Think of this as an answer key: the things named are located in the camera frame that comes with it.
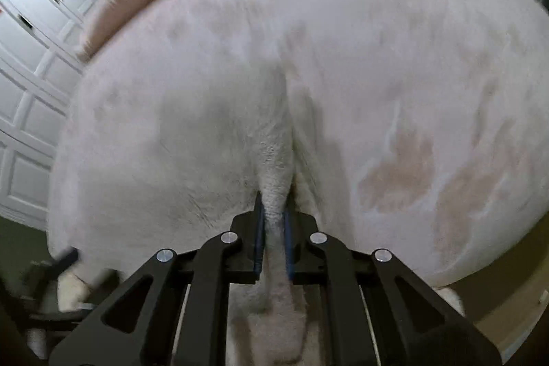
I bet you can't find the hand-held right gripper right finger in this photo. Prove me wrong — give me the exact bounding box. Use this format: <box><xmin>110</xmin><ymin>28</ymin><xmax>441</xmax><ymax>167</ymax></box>
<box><xmin>282</xmin><ymin>211</ymin><xmax>503</xmax><ymax>366</ymax></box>

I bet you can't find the white fleece garment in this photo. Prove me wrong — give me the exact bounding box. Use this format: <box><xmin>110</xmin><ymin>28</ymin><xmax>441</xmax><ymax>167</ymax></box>
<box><xmin>48</xmin><ymin>61</ymin><xmax>467</xmax><ymax>366</ymax></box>

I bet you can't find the white fuzzy blanket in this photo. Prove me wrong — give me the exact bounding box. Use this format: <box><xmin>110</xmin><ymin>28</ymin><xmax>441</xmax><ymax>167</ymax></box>
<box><xmin>48</xmin><ymin>0</ymin><xmax>549</xmax><ymax>290</ymax></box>

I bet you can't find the white wardrobe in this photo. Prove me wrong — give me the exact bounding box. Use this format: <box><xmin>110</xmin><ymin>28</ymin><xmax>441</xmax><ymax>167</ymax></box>
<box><xmin>0</xmin><ymin>0</ymin><xmax>102</xmax><ymax>232</ymax></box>

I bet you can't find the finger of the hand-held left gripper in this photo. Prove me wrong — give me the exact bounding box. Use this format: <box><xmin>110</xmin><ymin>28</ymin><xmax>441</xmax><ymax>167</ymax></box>
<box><xmin>49</xmin><ymin>247</ymin><xmax>81</xmax><ymax>270</ymax></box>

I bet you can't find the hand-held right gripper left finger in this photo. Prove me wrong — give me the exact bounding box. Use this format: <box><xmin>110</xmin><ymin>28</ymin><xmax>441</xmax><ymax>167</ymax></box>
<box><xmin>49</xmin><ymin>193</ymin><xmax>264</xmax><ymax>366</ymax></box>

